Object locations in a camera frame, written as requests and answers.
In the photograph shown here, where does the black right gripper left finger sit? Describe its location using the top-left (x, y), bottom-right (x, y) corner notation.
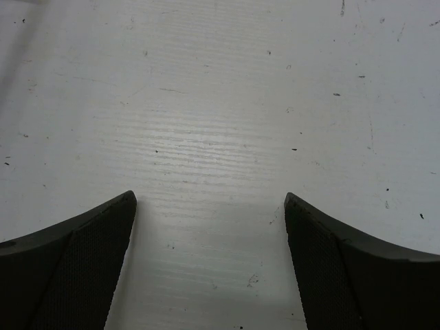
top-left (1, 190), bottom-right (137, 329)

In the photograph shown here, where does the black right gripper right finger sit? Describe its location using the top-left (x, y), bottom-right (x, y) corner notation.
top-left (284, 192), bottom-right (439, 329)

